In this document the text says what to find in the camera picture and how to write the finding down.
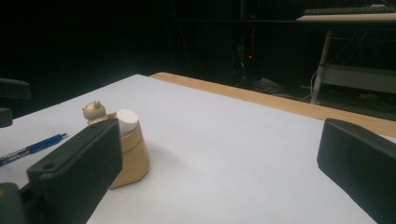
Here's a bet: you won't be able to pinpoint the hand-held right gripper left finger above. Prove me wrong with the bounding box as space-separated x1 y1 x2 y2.
26 118 124 224

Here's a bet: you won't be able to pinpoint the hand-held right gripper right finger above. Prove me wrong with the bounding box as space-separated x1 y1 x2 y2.
317 118 396 224

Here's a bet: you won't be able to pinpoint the blue pen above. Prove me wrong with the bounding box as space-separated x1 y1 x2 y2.
0 133 68 167

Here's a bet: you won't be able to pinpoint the tan pen holder with bear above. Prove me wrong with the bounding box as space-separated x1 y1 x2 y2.
82 100 151 190

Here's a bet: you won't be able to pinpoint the white marker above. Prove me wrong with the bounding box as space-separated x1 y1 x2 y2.
116 108 139 138

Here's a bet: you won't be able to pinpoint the white foam board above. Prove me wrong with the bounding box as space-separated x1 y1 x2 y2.
0 74 396 224

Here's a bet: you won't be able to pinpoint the black keyboard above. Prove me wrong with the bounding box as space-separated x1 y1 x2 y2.
303 5 396 16

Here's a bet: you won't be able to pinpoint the black computer tower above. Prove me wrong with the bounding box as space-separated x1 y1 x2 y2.
233 0 263 87

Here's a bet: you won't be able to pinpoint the white desk frame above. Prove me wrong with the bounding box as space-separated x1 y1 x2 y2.
295 12 396 105

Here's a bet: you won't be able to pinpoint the bundle of black floor cables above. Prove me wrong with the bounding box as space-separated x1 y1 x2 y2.
239 74 316 102

